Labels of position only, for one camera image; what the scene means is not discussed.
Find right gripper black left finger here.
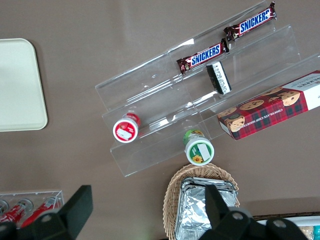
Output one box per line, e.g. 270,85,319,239
30,184,94,240

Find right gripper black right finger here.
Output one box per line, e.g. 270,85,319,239
199,184,257,240

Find oval wicker basket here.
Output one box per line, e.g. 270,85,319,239
162,163,241,240

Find beige plastic tray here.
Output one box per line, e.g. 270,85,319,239
0,37,49,133

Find clear acrylic bottle rack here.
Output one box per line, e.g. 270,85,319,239
0,189,65,226

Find stacked aluminium foil trays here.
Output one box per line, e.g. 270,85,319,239
174,176,239,240

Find green lidded cup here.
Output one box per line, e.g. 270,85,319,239
182,128,216,167

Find clear rice cracker bag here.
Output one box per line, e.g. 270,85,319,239
298,225,314,238

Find white rectangular snack bin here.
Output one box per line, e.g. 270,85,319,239
253,214,320,240

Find red lidded cup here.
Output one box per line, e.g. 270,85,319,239
112,112,142,144

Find red tartan cookie box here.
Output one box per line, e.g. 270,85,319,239
216,70,320,142

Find clear acrylic stepped rack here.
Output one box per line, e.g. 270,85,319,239
94,0,320,178

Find small black white box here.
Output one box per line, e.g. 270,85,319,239
205,60,232,96

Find brown Snickers bar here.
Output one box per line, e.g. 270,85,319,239
222,0,278,42
176,37,230,75

